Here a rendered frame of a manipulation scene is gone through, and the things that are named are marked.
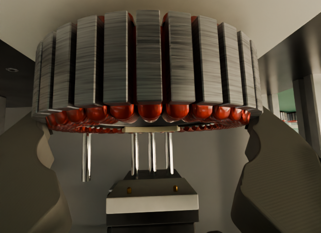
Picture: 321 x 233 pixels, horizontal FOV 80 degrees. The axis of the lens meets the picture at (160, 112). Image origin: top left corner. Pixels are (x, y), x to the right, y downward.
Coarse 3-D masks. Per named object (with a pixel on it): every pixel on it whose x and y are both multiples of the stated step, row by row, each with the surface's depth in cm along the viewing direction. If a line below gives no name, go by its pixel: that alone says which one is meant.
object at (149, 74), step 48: (48, 48) 7; (96, 48) 6; (144, 48) 6; (192, 48) 6; (240, 48) 7; (48, 96) 6; (96, 96) 6; (144, 96) 5; (192, 96) 6; (240, 96) 6
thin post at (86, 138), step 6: (84, 138) 18; (90, 138) 18; (84, 144) 18; (90, 144) 18; (84, 150) 17; (90, 150) 18; (84, 156) 17; (90, 156) 18; (84, 162) 17; (90, 162) 18; (84, 168) 17; (90, 168) 18; (84, 174) 17; (90, 174) 18; (84, 180) 17
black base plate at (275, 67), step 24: (312, 24) 11; (0, 48) 13; (288, 48) 14; (312, 48) 15; (0, 72) 18; (24, 72) 18; (264, 72) 20; (288, 72) 20; (312, 72) 20; (24, 96) 27
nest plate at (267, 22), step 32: (0, 0) 7; (32, 0) 7; (64, 0) 7; (96, 0) 7; (128, 0) 7; (160, 0) 7; (192, 0) 7; (224, 0) 7; (256, 0) 7; (288, 0) 8; (320, 0) 8; (0, 32) 9; (32, 32) 9; (256, 32) 10; (288, 32) 10
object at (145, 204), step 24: (168, 144) 25; (168, 168) 24; (120, 192) 13; (144, 192) 13; (168, 192) 13; (192, 192) 13; (120, 216) 14; (144, 216) 14; (168, 216) 14; (192, 216) 15
